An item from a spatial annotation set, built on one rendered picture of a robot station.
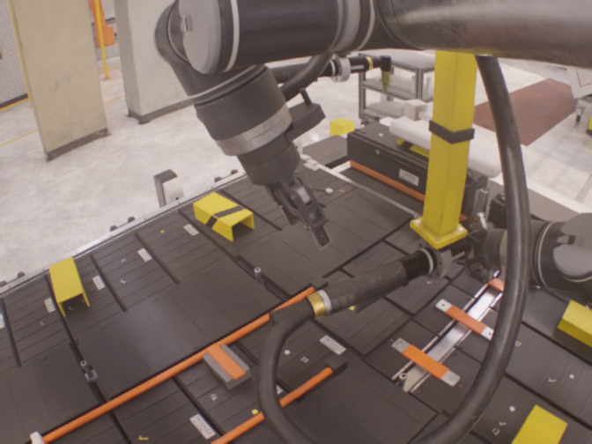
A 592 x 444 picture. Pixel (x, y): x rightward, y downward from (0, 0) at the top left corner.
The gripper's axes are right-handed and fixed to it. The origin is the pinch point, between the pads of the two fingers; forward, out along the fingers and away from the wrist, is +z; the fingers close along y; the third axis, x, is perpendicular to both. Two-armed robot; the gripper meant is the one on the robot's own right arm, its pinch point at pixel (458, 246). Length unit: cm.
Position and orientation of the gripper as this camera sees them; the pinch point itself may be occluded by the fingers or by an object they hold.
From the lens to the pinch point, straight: 89.4
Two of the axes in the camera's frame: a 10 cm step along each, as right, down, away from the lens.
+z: -3.6, -0.2, 9.3
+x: 9.0, -2.7, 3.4
